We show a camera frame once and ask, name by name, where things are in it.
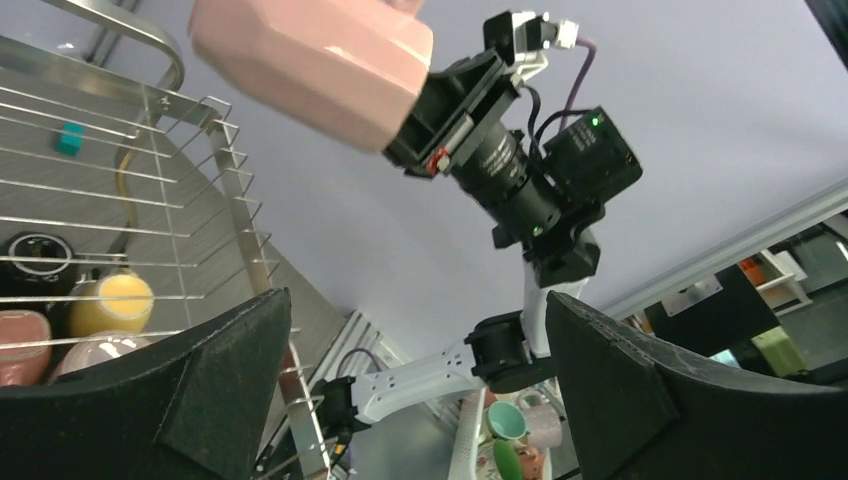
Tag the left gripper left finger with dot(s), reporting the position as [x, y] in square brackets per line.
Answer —
[190, 406]

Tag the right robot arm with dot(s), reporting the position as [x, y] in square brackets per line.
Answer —
[544, 195]

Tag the salmon pink mug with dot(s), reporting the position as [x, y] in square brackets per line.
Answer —
[25, 353]

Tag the pink faceted mug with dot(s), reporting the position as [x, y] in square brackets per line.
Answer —
[351, 70]

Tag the black mug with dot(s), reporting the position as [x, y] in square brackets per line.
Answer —
[36, 264]

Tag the steel wire dish rack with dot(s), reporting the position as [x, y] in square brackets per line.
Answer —
[158, 189]

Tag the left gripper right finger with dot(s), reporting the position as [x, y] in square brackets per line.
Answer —
[642, 408]

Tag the yellow mug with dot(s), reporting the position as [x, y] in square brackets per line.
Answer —
[121, 301]

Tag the teal block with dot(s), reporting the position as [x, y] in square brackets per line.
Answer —
[69, 139]

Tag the iridescent pink mug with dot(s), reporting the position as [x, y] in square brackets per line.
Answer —
[98, 348]

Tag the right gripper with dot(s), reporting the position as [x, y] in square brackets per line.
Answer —
[455, 110]

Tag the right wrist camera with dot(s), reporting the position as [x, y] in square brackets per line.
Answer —
[521, 38]

